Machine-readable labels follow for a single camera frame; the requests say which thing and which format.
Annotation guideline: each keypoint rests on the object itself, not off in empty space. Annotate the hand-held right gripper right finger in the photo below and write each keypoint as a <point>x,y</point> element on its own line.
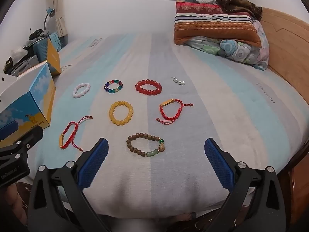
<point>219,164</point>

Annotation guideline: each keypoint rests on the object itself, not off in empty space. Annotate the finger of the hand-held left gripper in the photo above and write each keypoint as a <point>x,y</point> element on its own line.
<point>30,135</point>
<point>8,128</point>

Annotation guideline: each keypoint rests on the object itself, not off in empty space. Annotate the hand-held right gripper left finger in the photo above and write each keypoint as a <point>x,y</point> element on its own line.
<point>93,164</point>

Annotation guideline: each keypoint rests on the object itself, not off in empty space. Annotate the white cardboard box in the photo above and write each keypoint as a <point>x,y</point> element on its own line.
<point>36,96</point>

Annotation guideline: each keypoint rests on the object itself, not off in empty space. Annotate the striped pastel bed sheet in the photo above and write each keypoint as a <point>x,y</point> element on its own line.
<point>193,149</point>

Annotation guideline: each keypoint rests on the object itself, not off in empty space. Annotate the grey hard case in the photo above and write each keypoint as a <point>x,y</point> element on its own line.
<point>24,64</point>

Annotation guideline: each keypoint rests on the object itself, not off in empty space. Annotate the teal storage box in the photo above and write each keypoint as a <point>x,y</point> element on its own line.
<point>41,49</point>

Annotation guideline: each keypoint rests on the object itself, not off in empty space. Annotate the black clutter pile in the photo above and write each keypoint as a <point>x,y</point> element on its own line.
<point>37,34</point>

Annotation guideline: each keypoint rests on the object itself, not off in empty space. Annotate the floral folded quilt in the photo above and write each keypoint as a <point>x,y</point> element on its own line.
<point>239,50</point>

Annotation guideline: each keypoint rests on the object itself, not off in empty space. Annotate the blue desk lamp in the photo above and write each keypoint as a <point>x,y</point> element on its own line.
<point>49,12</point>

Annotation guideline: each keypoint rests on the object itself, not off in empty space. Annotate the beige curtain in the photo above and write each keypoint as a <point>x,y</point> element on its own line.
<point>59,4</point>

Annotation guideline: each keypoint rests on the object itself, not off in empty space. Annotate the striped orange pillow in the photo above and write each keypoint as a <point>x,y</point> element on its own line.
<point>214,26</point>

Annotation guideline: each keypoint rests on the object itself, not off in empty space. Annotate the wooden bed frame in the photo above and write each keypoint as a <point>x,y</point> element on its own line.
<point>284,53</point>

